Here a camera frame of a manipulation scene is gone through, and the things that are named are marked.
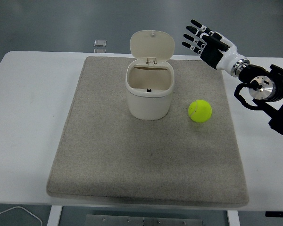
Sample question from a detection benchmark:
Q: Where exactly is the white cable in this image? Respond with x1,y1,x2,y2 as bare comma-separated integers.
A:
0,206,42,226

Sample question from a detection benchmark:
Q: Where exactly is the grey metal plate with screws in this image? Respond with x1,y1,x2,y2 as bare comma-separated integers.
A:
85,214,203,226

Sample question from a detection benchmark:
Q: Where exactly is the cream plastic box with lid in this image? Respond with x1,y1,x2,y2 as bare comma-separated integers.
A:
125,30,175,121

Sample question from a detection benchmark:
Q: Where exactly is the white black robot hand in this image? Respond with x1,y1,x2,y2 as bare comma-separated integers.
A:
182,19,241,71

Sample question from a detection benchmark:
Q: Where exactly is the white table leg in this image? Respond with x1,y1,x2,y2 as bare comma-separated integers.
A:
48,205,63,226
227,209,241,226

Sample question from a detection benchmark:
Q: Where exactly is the beige fabric mat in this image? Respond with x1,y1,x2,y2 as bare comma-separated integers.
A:
46,56,250,208

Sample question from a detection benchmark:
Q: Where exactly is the yellow-green tennis ball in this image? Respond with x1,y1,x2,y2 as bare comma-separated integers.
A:
188,99,213,123

